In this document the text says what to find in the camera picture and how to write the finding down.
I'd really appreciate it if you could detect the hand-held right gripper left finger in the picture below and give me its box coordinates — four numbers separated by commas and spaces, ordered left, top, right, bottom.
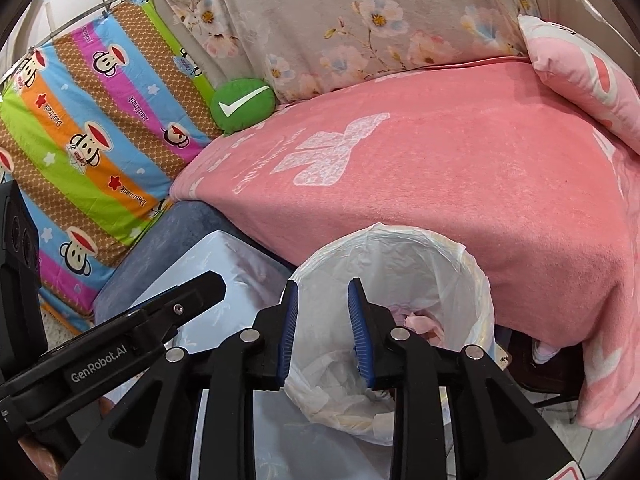
59, 280, 301, 480

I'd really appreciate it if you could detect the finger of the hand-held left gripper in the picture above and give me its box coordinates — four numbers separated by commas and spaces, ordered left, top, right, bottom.
127, 270, 227, 356

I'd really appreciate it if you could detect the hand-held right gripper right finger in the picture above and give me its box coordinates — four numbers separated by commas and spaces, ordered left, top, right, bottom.
347, 277, 576, 480

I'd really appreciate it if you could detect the white lined trash bin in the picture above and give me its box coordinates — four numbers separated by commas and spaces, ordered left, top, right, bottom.
287, 222, 497, 448

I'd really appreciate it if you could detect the person's left hand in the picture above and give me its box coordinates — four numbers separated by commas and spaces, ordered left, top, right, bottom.
20, 437, 66, 480

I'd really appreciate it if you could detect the light blue table cloth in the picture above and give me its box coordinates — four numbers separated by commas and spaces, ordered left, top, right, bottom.
145, 230, 401, 480

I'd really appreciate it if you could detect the blue grey ottoman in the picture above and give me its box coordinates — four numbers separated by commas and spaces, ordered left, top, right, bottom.
92, 200, 296, 326

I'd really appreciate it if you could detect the pink blanket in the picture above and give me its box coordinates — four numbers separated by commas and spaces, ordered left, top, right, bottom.
170, 57, 640, 431

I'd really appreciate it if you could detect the striped cartoon blanket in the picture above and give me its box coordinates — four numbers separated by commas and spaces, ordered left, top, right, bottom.
0, 0, 226, 321

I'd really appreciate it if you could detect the green round cushion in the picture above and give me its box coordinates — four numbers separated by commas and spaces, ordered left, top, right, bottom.
210, 77, 276, 135

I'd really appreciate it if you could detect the grey floral sheet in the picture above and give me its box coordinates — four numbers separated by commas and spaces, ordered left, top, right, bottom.
160, 0, 546, 106

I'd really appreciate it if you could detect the pink pillow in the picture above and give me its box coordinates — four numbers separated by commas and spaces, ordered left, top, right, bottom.
517, 14, 640, 153

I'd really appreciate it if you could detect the metal clothes rail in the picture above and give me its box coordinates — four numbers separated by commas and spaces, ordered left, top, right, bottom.
0, 0, 166, 81

